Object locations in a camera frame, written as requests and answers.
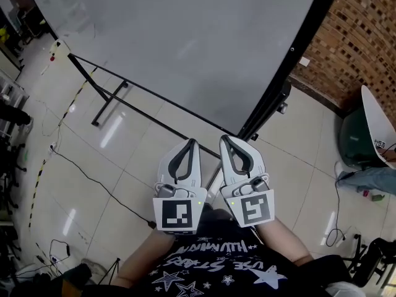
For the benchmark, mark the white wall socket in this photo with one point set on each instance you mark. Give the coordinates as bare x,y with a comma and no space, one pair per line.
304,62

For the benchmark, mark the black tripod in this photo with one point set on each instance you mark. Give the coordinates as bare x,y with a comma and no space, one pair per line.
113,269

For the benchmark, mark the green floor tape mark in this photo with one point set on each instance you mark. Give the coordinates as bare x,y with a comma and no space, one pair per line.
26,157

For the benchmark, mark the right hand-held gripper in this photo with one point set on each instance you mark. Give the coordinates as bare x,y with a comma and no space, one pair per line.
253,209

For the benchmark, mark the cream box with red button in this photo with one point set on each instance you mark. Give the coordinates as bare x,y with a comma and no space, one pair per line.
58,49

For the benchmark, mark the white whiteboard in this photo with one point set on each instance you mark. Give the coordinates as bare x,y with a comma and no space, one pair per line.
185,42

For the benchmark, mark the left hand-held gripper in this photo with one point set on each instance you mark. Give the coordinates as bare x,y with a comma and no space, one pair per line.
176,212

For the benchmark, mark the person's black shoe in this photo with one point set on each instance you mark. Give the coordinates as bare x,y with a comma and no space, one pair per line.
208,207

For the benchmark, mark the white shelf unit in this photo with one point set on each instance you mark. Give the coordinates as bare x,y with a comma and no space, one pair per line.
9,91

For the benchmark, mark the white round table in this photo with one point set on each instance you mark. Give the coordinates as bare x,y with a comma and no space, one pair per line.
376,116

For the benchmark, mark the black metal chair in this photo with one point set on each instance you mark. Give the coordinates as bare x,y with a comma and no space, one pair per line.
374,258

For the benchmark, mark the person's left forearm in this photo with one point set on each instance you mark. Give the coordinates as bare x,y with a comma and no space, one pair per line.
142,258

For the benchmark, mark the white power strip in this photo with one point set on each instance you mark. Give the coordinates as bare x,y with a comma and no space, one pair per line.
54,146

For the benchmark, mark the person's dark trousers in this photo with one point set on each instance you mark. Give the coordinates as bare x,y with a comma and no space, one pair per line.
219,221

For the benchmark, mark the person's black star-print shirt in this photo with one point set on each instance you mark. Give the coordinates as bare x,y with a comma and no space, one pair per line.
232,268

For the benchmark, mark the person's right forearm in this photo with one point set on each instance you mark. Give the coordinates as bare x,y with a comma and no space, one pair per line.
281,243

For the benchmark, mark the yellow black floor tape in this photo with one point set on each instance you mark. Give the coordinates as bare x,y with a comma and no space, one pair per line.
37,187
79,93

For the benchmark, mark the dark green chair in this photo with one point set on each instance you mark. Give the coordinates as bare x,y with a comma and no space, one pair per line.
355,138

